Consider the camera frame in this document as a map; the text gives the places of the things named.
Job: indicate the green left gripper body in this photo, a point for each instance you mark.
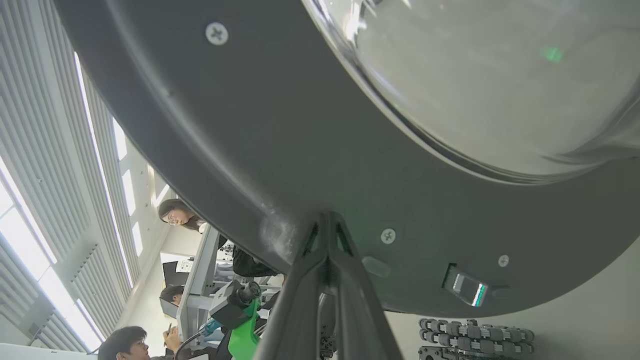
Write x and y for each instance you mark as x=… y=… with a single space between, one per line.
x=244 y=340

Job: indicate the black haired person in grey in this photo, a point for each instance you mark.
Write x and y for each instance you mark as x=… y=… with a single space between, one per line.
x=122 y=342

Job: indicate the long ceiling strip light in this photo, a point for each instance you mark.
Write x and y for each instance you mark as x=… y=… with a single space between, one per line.
x=100 y=165

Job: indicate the seated person with black hair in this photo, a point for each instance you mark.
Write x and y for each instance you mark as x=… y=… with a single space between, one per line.
x=172 y=294

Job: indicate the silver door screw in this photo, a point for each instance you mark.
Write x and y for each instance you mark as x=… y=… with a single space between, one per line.
x=388 y=236
x=503 y=260
x=217 y=33

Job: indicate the dark computer monitor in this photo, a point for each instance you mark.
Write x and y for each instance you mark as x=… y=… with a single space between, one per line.
x=172 y=274

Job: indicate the wide ceiling light panel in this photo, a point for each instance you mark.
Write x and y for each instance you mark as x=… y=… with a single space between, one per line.
x=20 y=240

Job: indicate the round washing machine door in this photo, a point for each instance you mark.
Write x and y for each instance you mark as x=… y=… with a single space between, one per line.
x=280 y=150

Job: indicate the white metal frame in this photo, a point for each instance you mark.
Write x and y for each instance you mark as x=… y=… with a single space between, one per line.
x=197 y=280

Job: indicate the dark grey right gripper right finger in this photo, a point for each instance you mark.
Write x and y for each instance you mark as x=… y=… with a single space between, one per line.
x=360 y=320

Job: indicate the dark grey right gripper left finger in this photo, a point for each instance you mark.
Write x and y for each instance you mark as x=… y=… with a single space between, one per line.
x=295 y=310

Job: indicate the teal left camera connector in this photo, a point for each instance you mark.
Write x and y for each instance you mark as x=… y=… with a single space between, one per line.
x=212 y=327

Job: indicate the woman with glasses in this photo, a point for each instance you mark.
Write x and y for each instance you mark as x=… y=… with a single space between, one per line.
x=172 y=210

